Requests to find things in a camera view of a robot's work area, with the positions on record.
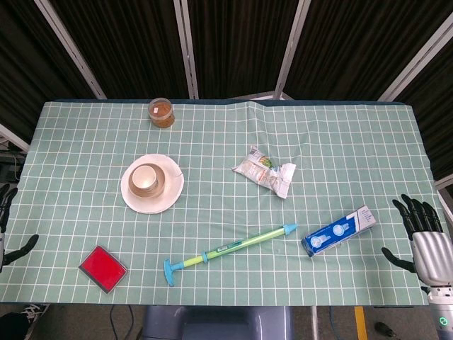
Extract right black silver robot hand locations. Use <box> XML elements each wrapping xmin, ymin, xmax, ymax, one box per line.
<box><xmin>381</xmin><ymin>193</ymin><xmax>453</xmax><ymax>286</ymax></box>

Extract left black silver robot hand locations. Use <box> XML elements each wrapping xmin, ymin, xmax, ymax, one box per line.
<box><xmin>0</xmin><ymin>183</ymin><xmax>40</xmax><ymax>273</ymax></box>

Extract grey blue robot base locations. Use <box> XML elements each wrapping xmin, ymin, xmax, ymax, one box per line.
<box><xmin>140</xmin><ymin>304</ymin><xmax>295</xmax><ymax>340</ymax></box>

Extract beige bowl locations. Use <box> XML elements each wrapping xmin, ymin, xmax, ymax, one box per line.
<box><xmin>127</xmin><ymin>161</ymin><xmax>168</xmax><ymax>200</ymax></box>

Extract black white shoe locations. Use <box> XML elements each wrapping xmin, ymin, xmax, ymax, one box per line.
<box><xmin>20</xmin><ymin>303</ymin><xmax>50</xmax><ymax>332</ymax></box>

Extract red ink pad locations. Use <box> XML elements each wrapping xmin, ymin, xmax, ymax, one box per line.
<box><xmin>78</xmin><ymin>244</ymin><xmax>128</xmax><ymax>294</ymax></box>

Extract blue white toothpaste box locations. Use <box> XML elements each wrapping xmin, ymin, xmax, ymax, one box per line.
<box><xmin>301</xmin><ymin>205</ymin><xmax>377</xmax><ymax>259</ymax></box>

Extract white table leg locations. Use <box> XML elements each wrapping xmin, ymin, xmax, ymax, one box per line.
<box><xmin>310</xmin><ymin>306</ymin><xmax>320</xmax><ymax>340</ymax></box>

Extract white paper plate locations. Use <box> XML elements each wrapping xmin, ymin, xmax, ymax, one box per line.
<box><xmin>120</xmin><ymin>153</ymin><xmax>185</xmax><ymax>215</ymax></box>

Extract crumpled white snack packet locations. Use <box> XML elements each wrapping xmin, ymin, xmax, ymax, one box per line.
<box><xmin>231</xmin><ymin>145</ymin><xmax>297</xmax><ymax>200</ymax></box>

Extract clear jar orange contents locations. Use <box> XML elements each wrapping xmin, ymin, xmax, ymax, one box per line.
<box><xmin>147</xmin><ymin>97</ymin><xmax>176</xmax><ymax>130</ymax></box>

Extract green white grid tablecloth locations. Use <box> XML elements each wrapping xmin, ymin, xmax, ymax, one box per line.
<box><xmin>0</xmin><ymin>100</ymin><xmax>440</xmax><ymax>307</ymax></box>

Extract green blue water pump toy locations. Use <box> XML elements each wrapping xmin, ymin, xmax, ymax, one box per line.
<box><xmin>163</xmin><ymin>222</ymin><xmax>298</xmax><ymax>287</ymax></box>

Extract white partition post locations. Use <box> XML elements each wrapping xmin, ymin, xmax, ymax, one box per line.
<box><xmin>172</xmin><ymin>0</ymin><xmax>200</xmax><ymax>100</ymax></box>
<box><xmin>274</xmin><ymin>0</ymin><xmax>312</xmax><ymax>101</ymax></box>
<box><xmin>377</xmin><ymin>13</ymin><xmax>453</xmax><ymax>102</ymax></box>
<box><xmin>34</xmin><ymin>0</ymin><xmax>107</xmax><ymax>100</ymax></box>
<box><xmin>0</xmin><ymin>123</ymin><xmax>31</xmax><ymax>152</ymax></box>

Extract blue floor cable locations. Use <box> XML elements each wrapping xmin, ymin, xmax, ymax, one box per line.
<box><xmin>329</xmin><ymin>306</ymin><xmax>343</xmax><ymax>340</ymax></box>

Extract black floor cable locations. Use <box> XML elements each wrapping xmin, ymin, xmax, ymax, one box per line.
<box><xmin>108</xmin><ymin>305</ymin><xmax>136</xmax><ymax>332</ymax></box>

